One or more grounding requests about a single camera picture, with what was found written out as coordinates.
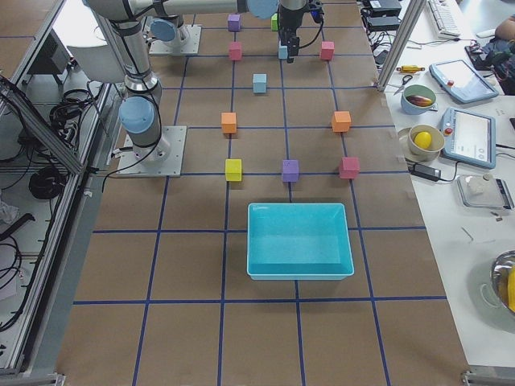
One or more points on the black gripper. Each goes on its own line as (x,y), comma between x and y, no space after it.
(288,24)

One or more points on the light blue foam block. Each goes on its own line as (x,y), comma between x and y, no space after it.
(282,52)
(259,83)

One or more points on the purple foam block near arm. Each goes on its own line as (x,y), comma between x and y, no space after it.
(234,22)

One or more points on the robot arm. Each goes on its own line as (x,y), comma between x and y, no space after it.
(139,113)
(170,30)

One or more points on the pink foam block front left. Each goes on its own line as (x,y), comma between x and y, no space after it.
(327,50)

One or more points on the green foam block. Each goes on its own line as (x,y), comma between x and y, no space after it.
(274,22)

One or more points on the pink foam block with dot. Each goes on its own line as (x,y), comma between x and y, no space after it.
(235,51)

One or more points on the orange foam block front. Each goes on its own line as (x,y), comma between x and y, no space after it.
(341,121)

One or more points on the orange foam block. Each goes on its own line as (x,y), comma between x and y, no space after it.
(341,121)
(228,122)

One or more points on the orange foam block far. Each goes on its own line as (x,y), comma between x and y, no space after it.
(228,122)

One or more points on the purple foam block right side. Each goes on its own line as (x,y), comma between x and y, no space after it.
(290,170)

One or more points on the scissors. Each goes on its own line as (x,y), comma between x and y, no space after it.
(405,80)

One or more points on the yellow foam block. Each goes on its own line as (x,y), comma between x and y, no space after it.
(233,170)

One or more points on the pink foam block front right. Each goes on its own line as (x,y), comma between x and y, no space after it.
(349,167)

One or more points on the blue bowl with fruit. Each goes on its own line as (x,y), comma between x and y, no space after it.
(417,99)

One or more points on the beige bowl with lemon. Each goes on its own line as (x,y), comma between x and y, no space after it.
(424,143)

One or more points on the teach pendant far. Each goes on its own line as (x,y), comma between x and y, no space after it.
(462,82)

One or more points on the teach pendant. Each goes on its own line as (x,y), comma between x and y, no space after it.
(462,82)
(469,138)

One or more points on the cyan plastic tray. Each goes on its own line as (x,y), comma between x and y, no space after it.
(298,241)

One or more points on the black power adapter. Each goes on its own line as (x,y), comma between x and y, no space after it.
(426,172)

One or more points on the teach pendant near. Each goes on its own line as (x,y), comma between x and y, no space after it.
(469,138)

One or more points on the kitchen scale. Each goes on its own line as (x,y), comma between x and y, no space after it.
(484,191)

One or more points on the steel bowl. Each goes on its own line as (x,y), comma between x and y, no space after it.
(498,293)

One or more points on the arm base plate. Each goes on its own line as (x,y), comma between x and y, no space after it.
(187,42)
(165,160)

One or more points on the yellow handled tool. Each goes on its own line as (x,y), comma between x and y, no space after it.
(410,69)

